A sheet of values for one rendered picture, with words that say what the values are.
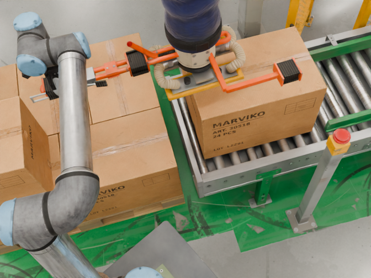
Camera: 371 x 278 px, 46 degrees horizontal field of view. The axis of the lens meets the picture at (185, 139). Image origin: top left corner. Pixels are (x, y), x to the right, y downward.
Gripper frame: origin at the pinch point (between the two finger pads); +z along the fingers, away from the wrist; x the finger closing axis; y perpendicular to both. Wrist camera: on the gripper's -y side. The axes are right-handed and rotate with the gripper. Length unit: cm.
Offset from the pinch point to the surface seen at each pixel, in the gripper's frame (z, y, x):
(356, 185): 122, 147, -39
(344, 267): 122, 117, -83
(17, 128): 27.2, -26.6, 4.7
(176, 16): -26, 52, -6
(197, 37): -16, 58, -9
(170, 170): 70, 36, -17
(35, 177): 39.6, -25.5, -15.9
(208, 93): 27, 63, -6
